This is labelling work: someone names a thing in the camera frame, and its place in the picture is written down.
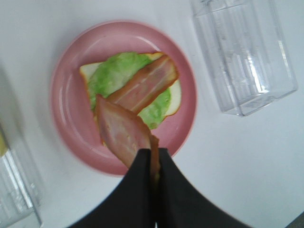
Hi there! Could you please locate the clear plastic container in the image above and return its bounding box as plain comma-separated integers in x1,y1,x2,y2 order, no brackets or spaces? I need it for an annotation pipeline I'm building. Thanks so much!
191,0,298,116
0,71,43,228

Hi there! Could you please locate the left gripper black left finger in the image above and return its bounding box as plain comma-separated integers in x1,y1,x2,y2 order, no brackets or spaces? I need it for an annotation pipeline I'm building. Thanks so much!
70,149,154,228

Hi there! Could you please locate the yellow cheese slice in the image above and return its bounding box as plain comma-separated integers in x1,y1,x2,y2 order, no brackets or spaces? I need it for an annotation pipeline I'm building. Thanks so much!
0,128,9,157

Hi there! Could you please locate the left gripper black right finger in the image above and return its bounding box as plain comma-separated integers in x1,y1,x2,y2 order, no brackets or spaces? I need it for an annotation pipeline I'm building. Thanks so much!
157,148,249,228

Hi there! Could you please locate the pink plate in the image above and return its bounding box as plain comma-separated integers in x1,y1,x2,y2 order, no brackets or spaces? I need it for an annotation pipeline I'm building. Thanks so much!
50,20,197,175

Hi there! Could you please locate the left clear plastic container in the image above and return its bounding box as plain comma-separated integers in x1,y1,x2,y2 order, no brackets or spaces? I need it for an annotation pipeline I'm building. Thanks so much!
0,71,43,228

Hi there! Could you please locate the right clear plastic container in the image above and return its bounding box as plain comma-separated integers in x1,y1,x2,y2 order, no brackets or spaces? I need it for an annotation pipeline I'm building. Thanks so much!
191,0,298,116

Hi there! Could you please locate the bread slice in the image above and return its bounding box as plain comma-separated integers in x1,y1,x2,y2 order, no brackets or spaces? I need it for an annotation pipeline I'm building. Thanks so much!
79,51,182,147

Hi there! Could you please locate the green lettuce leaf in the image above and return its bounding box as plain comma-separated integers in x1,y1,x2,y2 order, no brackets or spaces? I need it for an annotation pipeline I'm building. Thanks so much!
88,51,172,130

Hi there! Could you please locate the bacon strip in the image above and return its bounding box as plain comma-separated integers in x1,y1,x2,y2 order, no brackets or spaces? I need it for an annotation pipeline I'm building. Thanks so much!
95,94,161,179
107,55,179,114

